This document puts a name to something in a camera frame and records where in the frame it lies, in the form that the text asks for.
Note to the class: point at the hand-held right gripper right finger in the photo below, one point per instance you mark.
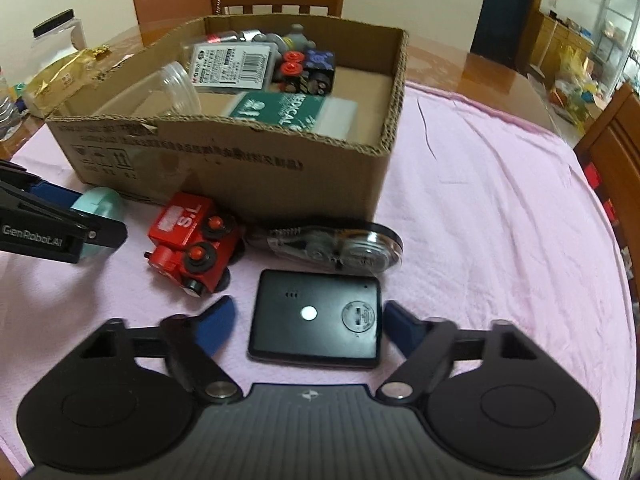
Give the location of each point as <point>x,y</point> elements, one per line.
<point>400,325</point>

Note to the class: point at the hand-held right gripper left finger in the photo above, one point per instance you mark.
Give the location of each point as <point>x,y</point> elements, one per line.
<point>217,322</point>

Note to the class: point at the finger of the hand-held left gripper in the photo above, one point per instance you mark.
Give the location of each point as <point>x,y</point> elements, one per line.
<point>107,236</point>
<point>52,195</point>

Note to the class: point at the pink card pack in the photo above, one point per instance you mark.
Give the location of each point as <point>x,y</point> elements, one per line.
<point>230,67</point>

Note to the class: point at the white green swab box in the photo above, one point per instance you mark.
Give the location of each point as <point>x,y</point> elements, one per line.
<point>280,110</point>

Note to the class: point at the wooden cabinet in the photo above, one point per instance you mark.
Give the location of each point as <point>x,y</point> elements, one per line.
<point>560,45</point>

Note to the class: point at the red box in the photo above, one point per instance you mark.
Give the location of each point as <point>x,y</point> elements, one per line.
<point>594,174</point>

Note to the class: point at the clear container with black lid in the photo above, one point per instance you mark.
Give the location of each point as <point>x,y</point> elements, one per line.
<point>57,30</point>

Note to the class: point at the light blue round case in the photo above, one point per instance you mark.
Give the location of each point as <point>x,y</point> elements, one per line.
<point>102,205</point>

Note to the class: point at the cardboard box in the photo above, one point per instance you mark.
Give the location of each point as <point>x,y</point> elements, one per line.
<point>250,175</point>

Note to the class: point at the dark blue toy train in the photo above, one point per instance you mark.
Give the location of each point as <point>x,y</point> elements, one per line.
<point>320,67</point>

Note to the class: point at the red toy train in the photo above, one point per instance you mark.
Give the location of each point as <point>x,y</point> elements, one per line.
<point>180,225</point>

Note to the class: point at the clear water bottle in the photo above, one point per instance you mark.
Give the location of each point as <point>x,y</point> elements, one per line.
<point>7,110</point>

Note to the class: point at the pink towel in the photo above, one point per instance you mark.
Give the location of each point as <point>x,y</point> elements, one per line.
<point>500,210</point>

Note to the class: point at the dark entrance door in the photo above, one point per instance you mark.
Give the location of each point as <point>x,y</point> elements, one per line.
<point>505,5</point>

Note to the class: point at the gold capsule bottle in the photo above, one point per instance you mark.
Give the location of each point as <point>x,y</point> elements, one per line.
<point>225,37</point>

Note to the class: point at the gold foil packet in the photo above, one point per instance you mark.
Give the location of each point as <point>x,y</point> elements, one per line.
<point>60,80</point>

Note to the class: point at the clear plastic jar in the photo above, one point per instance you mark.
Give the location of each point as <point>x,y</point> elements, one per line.
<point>175,85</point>

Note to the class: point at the yellow plastic bag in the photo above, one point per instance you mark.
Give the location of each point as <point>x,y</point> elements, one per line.
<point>572,67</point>

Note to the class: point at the clear correction tape dispenser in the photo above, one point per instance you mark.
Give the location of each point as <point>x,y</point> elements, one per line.
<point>360,250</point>

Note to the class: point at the black device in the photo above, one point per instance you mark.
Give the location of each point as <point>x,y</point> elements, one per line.
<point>290,330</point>

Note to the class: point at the grey toy dog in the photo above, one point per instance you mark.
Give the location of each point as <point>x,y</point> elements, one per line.
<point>295,40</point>

